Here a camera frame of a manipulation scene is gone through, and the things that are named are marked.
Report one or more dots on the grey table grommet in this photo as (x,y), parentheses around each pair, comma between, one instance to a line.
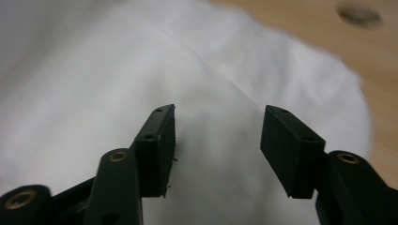
(359,15)

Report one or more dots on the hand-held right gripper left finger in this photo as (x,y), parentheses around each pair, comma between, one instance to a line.
(156,156)

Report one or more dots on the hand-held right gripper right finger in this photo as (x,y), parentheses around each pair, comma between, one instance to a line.
(291,156)

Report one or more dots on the white skirt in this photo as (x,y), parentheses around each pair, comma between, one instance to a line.
(94,78)

